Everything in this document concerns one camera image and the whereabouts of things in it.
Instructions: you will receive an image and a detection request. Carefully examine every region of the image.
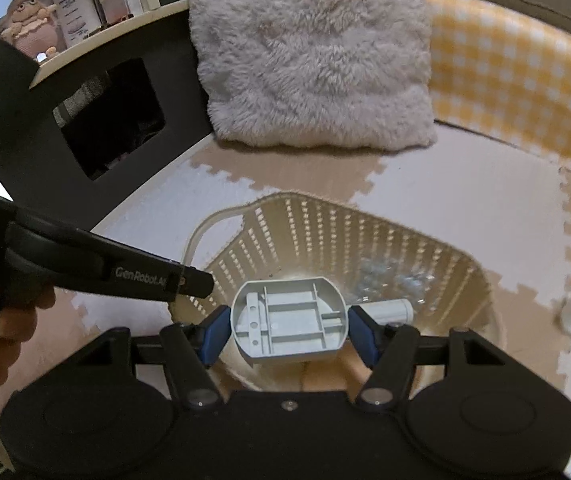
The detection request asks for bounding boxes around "white wooden shelf unit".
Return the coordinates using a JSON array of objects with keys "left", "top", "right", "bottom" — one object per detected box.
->
[{"left": 0, "top": 0, "right": 191, "bottom": 91}]

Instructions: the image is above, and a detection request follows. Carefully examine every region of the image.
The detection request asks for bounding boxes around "fluffy white pillow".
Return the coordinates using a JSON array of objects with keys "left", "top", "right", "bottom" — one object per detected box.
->
[{"left": 187, "top": 0, "right": 439, "bottom": 151}]

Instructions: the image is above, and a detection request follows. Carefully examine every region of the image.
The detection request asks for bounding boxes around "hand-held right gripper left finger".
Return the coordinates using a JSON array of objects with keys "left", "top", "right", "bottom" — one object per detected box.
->
[{"left": 68, "top": 305, "right": 231, "bottom": 408}]

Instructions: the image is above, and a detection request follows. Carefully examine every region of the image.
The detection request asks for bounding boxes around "black cabinet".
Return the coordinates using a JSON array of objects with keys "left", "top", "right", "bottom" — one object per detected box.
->
[{"left": 0, "top": 10, "right": 216, "bottom": 231}]

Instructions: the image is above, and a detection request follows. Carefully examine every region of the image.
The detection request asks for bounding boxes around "white lotion pump bottle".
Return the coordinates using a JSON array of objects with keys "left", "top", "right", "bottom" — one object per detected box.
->
[{"left": 47, "top": 0, "right": 99, "bottom": 50}]

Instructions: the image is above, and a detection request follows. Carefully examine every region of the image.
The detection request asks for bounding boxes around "person's left hand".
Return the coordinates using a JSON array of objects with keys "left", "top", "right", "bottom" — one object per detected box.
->
[{"left": 0, "top": 285, "right": 57, "bottom": 387}]

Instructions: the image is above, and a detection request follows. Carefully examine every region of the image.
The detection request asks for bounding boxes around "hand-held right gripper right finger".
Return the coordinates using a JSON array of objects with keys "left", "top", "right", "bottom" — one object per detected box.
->
[{"left": 346, "top": 305, "right": 509, "bottom": 411}]

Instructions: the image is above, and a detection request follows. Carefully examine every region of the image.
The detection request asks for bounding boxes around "pink knitted doll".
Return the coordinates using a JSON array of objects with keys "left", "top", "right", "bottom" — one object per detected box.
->
[{"left": 0, "top": 0, "right": 61, "bottom": 63}]

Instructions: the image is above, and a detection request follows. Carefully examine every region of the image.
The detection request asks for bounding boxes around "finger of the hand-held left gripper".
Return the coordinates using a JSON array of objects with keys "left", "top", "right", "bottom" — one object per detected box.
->
[{"left": 172, "top": 263, "right": 215, "bottom": 302}]

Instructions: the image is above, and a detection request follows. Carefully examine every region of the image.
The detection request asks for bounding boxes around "white tube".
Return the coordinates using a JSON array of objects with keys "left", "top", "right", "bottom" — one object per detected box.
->
[{"left": 360, "top": 298, "right": 415, "bottom": 325}]

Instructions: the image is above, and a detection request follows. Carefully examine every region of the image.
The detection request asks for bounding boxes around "cream plastic basket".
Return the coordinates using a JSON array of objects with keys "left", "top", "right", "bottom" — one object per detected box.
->
[{"left": 170, "top": 191, "right": 509, "bottom": 396}]

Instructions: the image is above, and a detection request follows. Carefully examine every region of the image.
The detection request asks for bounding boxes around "yellow checkered cushion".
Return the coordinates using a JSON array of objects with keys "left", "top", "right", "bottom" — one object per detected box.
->
[{"left": 423, "top": 0, "right": 571, "bottom": 186}]

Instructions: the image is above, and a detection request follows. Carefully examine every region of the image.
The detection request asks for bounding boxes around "grey plastic tray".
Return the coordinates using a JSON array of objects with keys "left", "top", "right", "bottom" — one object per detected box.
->
[{"left": 230, "top": 276, "right": 350, "bottom": 367}]

